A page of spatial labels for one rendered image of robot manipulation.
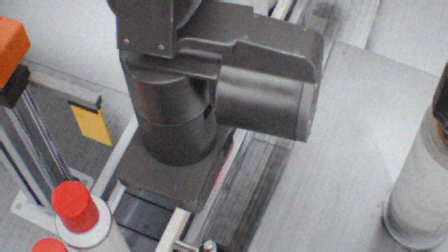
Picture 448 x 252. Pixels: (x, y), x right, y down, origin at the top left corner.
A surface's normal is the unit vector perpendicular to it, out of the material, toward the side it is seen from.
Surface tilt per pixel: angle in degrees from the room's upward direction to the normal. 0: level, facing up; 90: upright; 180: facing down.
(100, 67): 0
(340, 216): 0
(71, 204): 3
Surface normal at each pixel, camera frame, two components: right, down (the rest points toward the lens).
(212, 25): 0.04, -0.77
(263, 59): -0.28, 0.61
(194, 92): 0.68, 0.60
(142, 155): -0.06, -0.52
